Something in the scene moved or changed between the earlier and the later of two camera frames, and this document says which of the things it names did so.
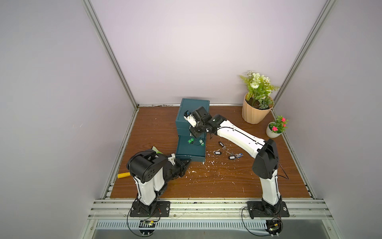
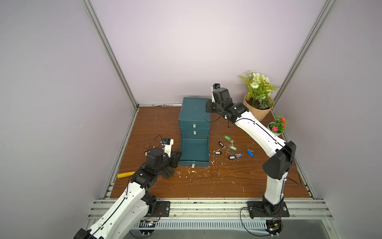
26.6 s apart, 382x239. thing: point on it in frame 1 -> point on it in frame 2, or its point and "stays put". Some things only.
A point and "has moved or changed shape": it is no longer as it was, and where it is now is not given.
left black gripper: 180,165 -> 174,162
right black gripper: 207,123 -> 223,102
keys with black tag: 223,146 stays put
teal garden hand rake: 123,175 stays put
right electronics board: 273,226 stays put
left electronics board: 146,223 stays put
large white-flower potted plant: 257,103 stays put
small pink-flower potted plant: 275,129 stays put
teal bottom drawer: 188,147 has moved or changed shape
